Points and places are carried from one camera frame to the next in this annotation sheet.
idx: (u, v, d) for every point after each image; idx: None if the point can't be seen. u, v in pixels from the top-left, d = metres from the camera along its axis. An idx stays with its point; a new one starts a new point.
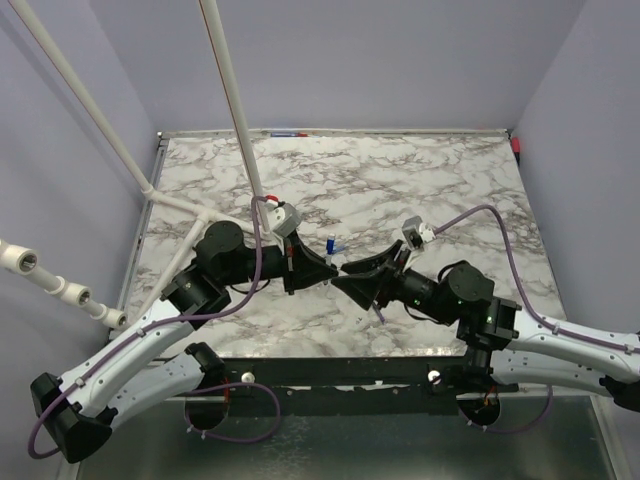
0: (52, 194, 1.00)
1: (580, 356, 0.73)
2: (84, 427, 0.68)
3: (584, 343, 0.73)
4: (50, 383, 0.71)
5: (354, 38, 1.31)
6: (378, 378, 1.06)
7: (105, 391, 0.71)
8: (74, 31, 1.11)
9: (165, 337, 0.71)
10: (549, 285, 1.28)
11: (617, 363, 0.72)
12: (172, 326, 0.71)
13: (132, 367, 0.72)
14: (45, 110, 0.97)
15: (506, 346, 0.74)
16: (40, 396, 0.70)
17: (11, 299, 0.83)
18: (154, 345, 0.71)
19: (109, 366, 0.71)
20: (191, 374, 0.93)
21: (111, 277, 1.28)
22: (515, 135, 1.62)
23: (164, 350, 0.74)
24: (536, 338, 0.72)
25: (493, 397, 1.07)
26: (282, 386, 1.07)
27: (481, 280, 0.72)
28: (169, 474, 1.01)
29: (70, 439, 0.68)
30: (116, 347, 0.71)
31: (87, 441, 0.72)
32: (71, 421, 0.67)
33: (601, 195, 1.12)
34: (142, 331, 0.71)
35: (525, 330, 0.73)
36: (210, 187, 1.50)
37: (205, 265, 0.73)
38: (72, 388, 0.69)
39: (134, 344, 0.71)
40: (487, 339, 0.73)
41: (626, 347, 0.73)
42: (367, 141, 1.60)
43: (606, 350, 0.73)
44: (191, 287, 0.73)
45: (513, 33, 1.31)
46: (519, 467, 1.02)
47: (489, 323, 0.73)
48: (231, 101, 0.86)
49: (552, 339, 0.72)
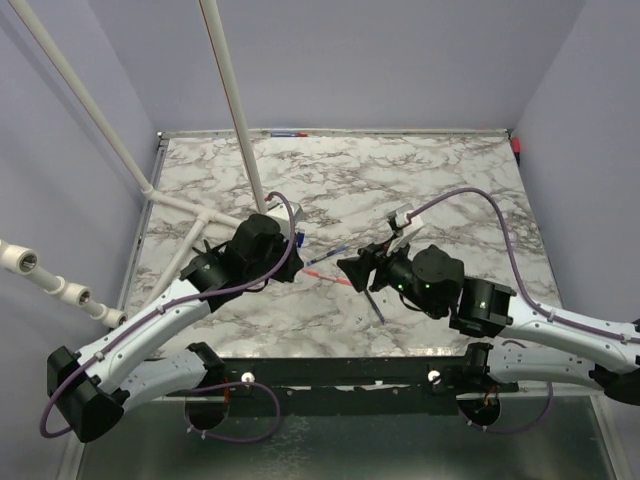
0: (51, 195, 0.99)
1: (575, 345, 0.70)
2: (101, 401, 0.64)
3: (580, 331, 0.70)
4: (68, 356, 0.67)
5: (353, 38, 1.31)
6: (378, 378, 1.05)
7: (123, 366, 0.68)
8: (74, 30, 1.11)
9: (184, 315, 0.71)
10: (549, 285, 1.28)
11: (611, 353, 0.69)
12: (192, 304, 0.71)
13: (151, 344, 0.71)
14: (45, 110, 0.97)
15: (497, 335, 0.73)
16: (56, 370, 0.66)
17: (11, 299, 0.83)
18: (173, 322, 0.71)
19: (129, 341, 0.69)
20: (195, 369, 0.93)
21: (111, 278, 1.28)
22: (515, 135, 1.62)
23: (179, 329, 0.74)
24: (530, 325, 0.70)
25: (492, 397, 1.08)
26: (282, 387, 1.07)
27: (450, 262, 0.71)
28: (169, 474, 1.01)
29: (87, 415, 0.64)
30: (135, 322, 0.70)
31: (104, 420, 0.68)
32: (89, 394, 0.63)
33: (601, 194, 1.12)
34: (162, 307, 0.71)
35: (521, 316, 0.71)
36: (210, 187, 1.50)
37: (239, 246, 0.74)
38: (90, 361, 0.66)
39: (154, 321, 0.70)
40: (481, 325, 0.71)
41: (621, 336, 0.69)
42: (367, 141, 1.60)
43: (600, 339, 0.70)
44: (210, 269, 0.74)
45: (512, 34, 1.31)
46: (519, 467, 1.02)
47: (482, 306, 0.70)
48: (231, 101, 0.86)
49: (547, 327, 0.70)
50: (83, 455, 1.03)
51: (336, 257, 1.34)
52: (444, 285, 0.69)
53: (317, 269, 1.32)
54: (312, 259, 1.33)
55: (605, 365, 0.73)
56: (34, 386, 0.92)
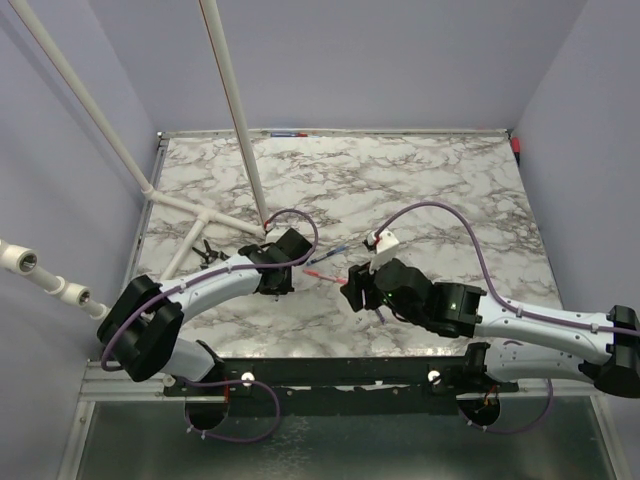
0: (52, 195, 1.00)
1: (546, 337, 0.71)
2: (176, 326, 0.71)
3: (549, 325, 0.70)
4: (151, 284, 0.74)
5: (354, 38, 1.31)
6: (378, 378, 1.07)
7: (196, 304, 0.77)
8: (73, 30, 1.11)
9: (245, 279, 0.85)
10: (549, 285, 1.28)
11: (582, 343, 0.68)
12: (251, 272, 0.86)
13: (215, 294, 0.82)
14: (45, 110, 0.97)
15: (475, 334, 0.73)
16: (138, 294, 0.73)
17: (11, 300, 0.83)
18: (235, 283, 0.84)
19: (204, 284, 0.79)
20: (207, 359, 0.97)
21: (111, 278, 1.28)
22: (515, 135, 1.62)
23: (230, 293, 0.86)
24: (501, 321, 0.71)
25: (493, 397, 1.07)
26: (282, 387, 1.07)
27: (406, 269, 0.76)
28: (170, 474, 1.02)
29: (163, 335, 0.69)
30: (209, 271, 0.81)
31: (164, 352, 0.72)
32: (170, 315, 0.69)
33: (601, 193, 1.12)
34: (231, 267, 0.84)
35: (490, 313, 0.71)
36: (210, 187, 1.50)
37: (284, 245, 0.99)
38: (175, 289, 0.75)
39: (222, 276, 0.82)
40: (454, 326, 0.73)
41: (591, 325, 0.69)
42: (367, 141, 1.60)
43: (570, 330, 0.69)
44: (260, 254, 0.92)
45: (512, 34, 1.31)
46: (519, 467, 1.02)
47: (450, 308, 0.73)
48: (231, 101, 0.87)
49: (517, 322, 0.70)
50: (83, 455, 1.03)
51: (335, 257, 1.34)
52: (403, 291, 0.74)
53: (317, 269, 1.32)
54: (312, 259, 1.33)
55: (583, 357, 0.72)
56: (34, 386, 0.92)
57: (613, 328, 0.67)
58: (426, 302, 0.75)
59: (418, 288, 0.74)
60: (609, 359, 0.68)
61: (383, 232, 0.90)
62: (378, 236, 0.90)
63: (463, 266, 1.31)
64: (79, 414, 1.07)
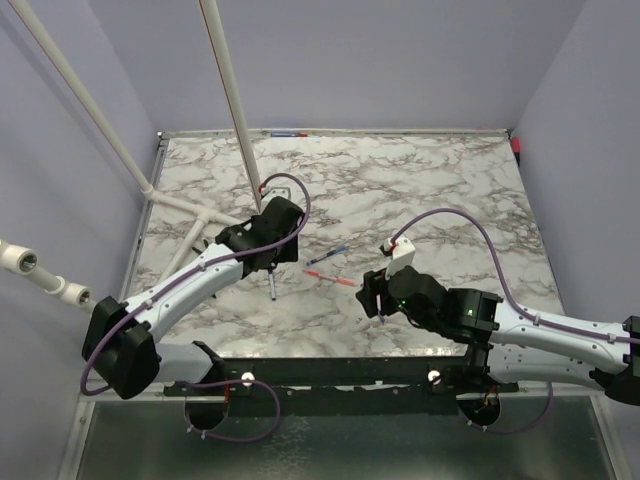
0: (52, 194, 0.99)
1: (562, 347, 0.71)
2: (149, 346, 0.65)
3: (567, 334, 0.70)
4: (115, 304, 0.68)
5: (354, 38, 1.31)
6: (378, 378, 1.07)
7: (171, 314, 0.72)
8: (73, 30, 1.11)
9: (223, 273, 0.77)
10: (549, 285, 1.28)
11: (599, 353, 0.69)
12: (229, 263, 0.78)
13: (192, 298, 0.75)
14: (45, 110, 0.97)
15: (490, 340, 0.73)
16: (104, 317, 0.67)
17: (11, 300, 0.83)
18: (213, 279, 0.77)
19: (176, 291, 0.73)
20: (204, 358, 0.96)
21: (111, 278, 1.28)
22: (515, 135, 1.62)
23: (211, 291, 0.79)
24: (518, 329, 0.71)
25: (493, 397, 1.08)
26: (282, 386, 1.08)
27: (419, 275, 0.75)
28: (169, 475, 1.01)
29: (137, 358, 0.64)
30: (179, 276, 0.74)
31: (146, 369, 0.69)
32: (139, 338, 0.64)
33: (602, 193, 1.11)
34: (204, 264, 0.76)
35: (507, 321, 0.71)
36: (210, 187, 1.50)
37: (269, 218, 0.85)
38: (141, 308, 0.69)
39: (195, 276, 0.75)
40: (469, 332, 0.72)
41: (608, 335, 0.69)
42: (367, 141, 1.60)
43: (587, 340, 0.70)
44: (241, 237, 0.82)
45: (511, 35, 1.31)
46: (519, 467, 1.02)
47: (466, 314, 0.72)
48: (231, 101, 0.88)
49: (534, 331, 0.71)
50: (83, 455, 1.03)
51: (336, 257, 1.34)
52: (416, 298, 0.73)
53: (317, 269, 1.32)
54: (312, 259, 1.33)
55: (596, 366, 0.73)
56: (33, 388, 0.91)
57: (632, 339, 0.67)
58: (440, 308, 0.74)
59: (431, 295, 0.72)
60: (625, 369, 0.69)
61: (400, 239, 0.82)
62: (394, 242, 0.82)
63: (463, 266, 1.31)
64: (79, 414, 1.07)
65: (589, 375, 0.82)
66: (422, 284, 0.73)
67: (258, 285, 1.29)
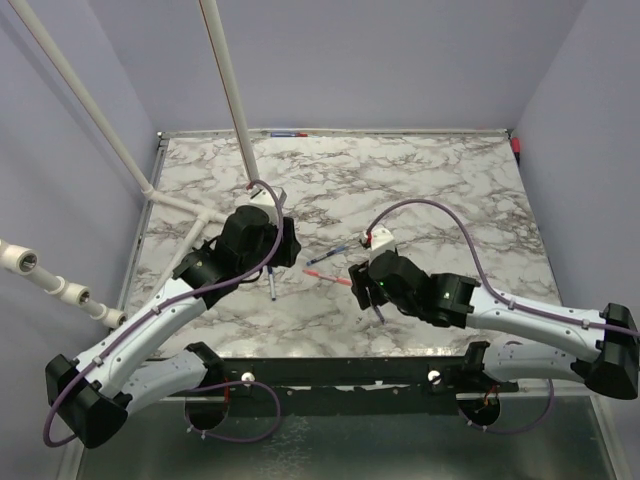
0: (51, 194, 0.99)
1: (536, 332, 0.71)
2: (104, 406, 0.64)
3: (540, 318, 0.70)
4: (66, 364, 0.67)
5: (354, 37, 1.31)
6: (378, 378, 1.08)
7: (124, 369, 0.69)
8: (73, 30, 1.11)
9: (180, 313, 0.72)
10: (549, 285, 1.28)
11: (572, 339, 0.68)
12: (186, 302, 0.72)
13: (148, 346, 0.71)
14: (46, 110, 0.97)
15: (467, 324, 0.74)
16: (56, 379, 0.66)
17: (12, 300, 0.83)
18: (170, 321, 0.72)
19: (129, 342, 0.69)
20: (196, 368, 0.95)
21: (111, 278, 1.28)
22: (515, 135, 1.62)
23: (174, 331, 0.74)
24: (492, 312, 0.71)
25: (493, 397, 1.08)
26: (282, 387, 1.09)
27: (397, 258, 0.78)
28: (169, 474, 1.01)
29: (91, 419, 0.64)
30: (130, 325, 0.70)
31: (109, 423, 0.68)
32: (90, 400, 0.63)
33: (601, 192, 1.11)
34: (157, 308, 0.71)
35: (481, 305, 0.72)
36: (210, 187, 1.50)
37: (231, 239, 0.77)
38: (90, 367, 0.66)
39: (150, 322, 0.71)
40: (446, 315, 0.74)
41: (582, 321, 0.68)
42: (367, 141, 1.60)
43: (561, 325, 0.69)
44: (202, 266, 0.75)
45: (510, 35, 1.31)
46: (520, 468, 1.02)
47: (444, 297, 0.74)
48: (231, 100, 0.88)
49: (508, 315, 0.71)
50: (84, 455, 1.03)
51: (336, 257, 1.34)
52: (394, 279, 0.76)
53: (317, 269, 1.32)
54: (312, 259, 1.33)
55: (573, 354, 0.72)
56: (33, 388, 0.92)
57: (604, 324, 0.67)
58: (419, 290, 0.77)
59: (408, 277, 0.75)
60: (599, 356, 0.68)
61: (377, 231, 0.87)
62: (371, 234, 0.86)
63: (463, 266, 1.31)
64: None
65: (571, 368, 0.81)
66: (398, 266, 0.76)
67: (258, 285, 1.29)
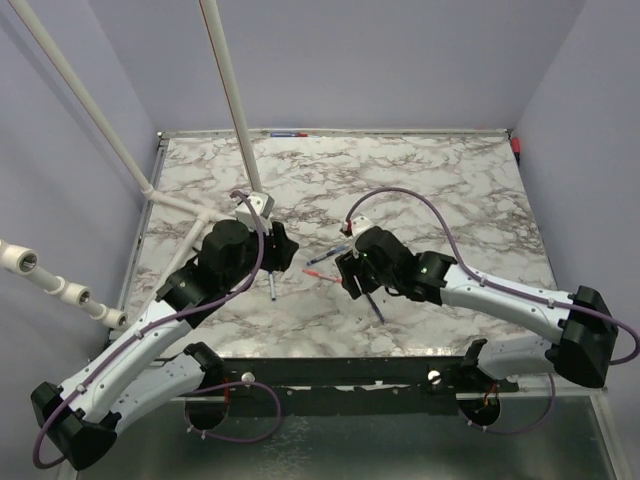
0: (52, 194, 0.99)
1: (504, 309, 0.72)
2: (89, 432, 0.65)
3: (509, 296, 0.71)
4: (50, 390, 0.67)
5: (354, 37, 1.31)
6: (378, 378, 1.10)
7: (108, 394, 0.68)
8: (73, 30, 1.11)
9: (164, 337, 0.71)
10: (549, 285, 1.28)
11: (537, 316, 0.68)
12: (169, 326, 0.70)
13: (132, 371, 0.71)
14: (46, 110, 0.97)
15: (441, 299, 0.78)
16: (40, 406, 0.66)
17: (12, 300, 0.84)
18: (153, 346, 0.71)
19: (112, 368, 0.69)
20: (193, 373, 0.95)
21: (111, 278, 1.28)
22: (515, 135, 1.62)
23: (160, 353, 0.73)
24: (464, 288, 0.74)
25: (492, 397, 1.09)
26: (282, 386, 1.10)
27: (381, 233, 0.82)
28: (169, 475, 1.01)
29: (78, 445, 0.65)
30: (114, 351, 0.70)
31: (96, 445, 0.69)
32: (75, 428, 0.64)
33: (601, 192, 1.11)
34: (140, 333, 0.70)
35: (454, 281, 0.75)
36: (210, 187, 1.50)
37: (208, 259, 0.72)
38: (73, 395, 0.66)
39: (133, 348, 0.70)
40: (422, 289, 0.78)
41: (547, 299, 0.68)
42: (367, 141, 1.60)
43: (527, 302, 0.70)
44: (186, 286, 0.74)
45: (510, 35, 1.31)
46: (520, 468, 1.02)
47: (422, 272, 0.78)
48: (231, 99, 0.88)
49: (479, 291, 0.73)
50: None
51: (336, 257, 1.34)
52: (376, 252, 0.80)
53: (317, 269, 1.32)
54: (312, 259, 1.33)
55: (542, 335, 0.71)
56: (33, 388, 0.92)
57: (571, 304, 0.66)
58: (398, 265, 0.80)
59: (388, 251, 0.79)
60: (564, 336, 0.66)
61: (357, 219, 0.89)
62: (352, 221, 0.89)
63: None
64: None
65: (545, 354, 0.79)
66: (379, 239, 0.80)
67: (258, 285, 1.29)
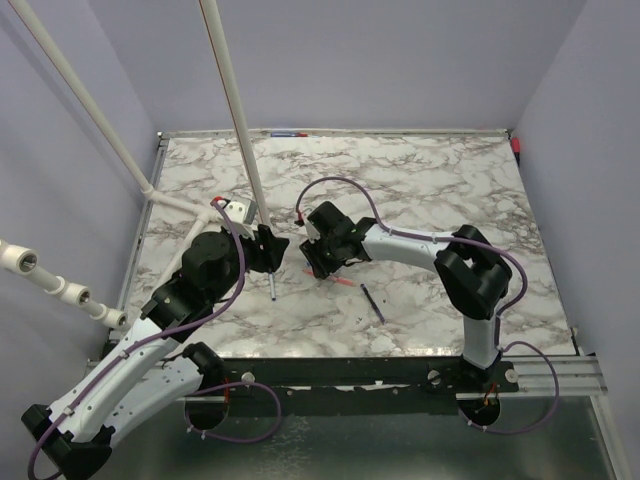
0: (51, 194, 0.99)
1: (407, 251, 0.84)
2: (78, 453, 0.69)
3: (407, 239, 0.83)
4: (39, 413, 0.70)
5: (354, 38, 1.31)
6: (378, 378, 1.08)
7: (96, 415, 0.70)
8: (73, 31, 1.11)
9: (150, 355, 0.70)
10: (549, 285, 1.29)
11: (424, 252, 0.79)
12: (154, 345, 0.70)
13: (120, 390, 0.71)
14: (46, 111, 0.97)
15: (371, 255, 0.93)
16: (32, 428, 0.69)
17: (12, 299, 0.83)
18: (138, 365, 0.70)
19: (98, 390, 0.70)
20: (190, 378, 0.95)
21: (111, 278, 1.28)
22: (515, 135, 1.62)
23: (150, 369, 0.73)
24: (377, 239, 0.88)
25: (493, 397, 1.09)
26: (282, 386, 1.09)
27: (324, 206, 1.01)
28: (169, 474, 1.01)
29: (69, 463, 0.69)
30: (101, 371, 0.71)
31: (91, 460, 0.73)
32: (65, 449, 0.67)
33: (600, 192, 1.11)
34: (125, 352, 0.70)
35: (372, 234, 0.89)
36: (210, 187, 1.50)
37: (189, 274, 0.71)
38: (61, 418, 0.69)
39: (119, 367, 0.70)
40: (353, 247, 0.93)
41: (431, 236, 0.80)
42: (367, 140, 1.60)
43: (418, 242, 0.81)
44: (171, 301, 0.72)
45: (509, 35, 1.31)
46: (519, 467, 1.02)
47: (353, 232, 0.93)
48: (231, 100, 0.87)
49: (388, 239, 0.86)
50: None
51: None
52: (320, 221, 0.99)
53: None
54: None
55: None
56: (33, 388, 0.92)
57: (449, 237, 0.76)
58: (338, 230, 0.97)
59: (328, 219, 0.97)
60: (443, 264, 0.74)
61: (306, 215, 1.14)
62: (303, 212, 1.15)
63: None
64: None
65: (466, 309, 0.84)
66: (321, 208, 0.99)
67: (258, 285, 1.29)
